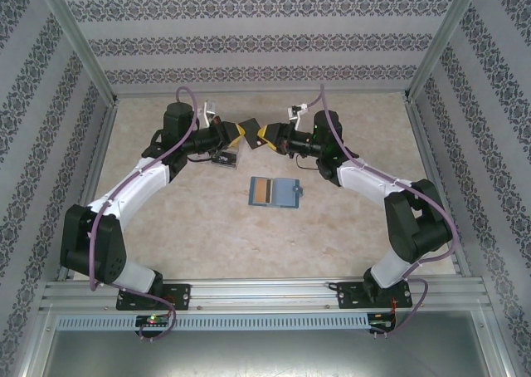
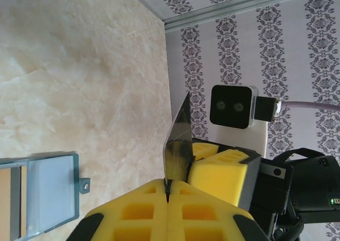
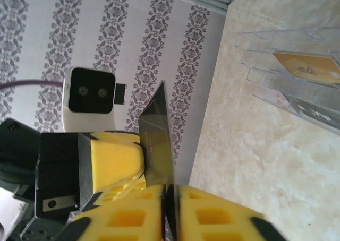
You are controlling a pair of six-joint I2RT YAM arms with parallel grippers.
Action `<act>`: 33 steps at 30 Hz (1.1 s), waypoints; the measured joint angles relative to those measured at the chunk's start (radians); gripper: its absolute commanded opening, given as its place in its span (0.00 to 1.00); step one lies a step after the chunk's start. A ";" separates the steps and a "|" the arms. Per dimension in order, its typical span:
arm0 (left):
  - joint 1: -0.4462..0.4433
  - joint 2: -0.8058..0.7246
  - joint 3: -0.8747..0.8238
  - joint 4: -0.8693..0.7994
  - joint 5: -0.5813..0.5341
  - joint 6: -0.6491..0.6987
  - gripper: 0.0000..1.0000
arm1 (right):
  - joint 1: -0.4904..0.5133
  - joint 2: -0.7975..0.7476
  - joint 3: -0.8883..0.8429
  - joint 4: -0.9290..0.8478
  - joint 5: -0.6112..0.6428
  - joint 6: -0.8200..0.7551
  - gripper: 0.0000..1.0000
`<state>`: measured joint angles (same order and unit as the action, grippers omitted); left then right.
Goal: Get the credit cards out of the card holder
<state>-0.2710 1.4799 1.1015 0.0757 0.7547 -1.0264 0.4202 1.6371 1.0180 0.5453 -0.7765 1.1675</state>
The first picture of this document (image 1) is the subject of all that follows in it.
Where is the aluminium frame post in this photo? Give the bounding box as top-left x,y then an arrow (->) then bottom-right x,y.
402,0 -> 485,104
36,0 -> 120,106

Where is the aluminium mounting rail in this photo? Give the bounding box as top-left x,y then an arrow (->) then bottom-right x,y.
39,280 -> 493,311

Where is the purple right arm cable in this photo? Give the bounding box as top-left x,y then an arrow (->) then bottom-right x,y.
306,84 -> 457,340

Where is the blue leather card holder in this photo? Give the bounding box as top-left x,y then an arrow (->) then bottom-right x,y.
247,175 -> 305,208

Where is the grey slotted cable duct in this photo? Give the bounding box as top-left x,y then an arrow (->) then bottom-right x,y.
56,313 -> 370,330

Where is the right controller circuit board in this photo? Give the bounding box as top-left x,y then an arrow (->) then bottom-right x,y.
368,313 -> 397,332

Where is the left controller circuit board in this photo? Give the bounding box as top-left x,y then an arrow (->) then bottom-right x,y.
135,315 -> 172,328

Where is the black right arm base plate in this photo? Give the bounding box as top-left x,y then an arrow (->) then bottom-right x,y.
338,281 -> 414,311

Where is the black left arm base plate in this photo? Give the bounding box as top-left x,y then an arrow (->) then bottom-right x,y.
117,283 -> 192,311

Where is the controller circuit board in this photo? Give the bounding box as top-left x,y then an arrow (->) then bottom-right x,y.
135,315 -> 172,328
368,313 -> 397,332

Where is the grey metal sheet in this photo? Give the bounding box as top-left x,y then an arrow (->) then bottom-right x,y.
39,310 -> 505,377

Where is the plain black card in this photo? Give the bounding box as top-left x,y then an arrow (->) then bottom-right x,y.
239,117 -> 265,151

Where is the black VIP card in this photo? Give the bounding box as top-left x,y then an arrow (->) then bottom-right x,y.
211,150 -> 241,169

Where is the aluminium side rail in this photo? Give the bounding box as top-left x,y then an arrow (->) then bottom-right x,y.
404,100 -> 473,277
56,100 -> 120,282

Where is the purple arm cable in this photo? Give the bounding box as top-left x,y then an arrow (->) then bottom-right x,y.
89,86 -> 199,343
306,84 -> 457,340

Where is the gold card with black stripe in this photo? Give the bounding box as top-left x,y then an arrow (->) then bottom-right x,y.
252,179 -> 273,206

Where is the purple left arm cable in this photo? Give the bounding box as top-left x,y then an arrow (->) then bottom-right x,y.
89,86 -> 199,343

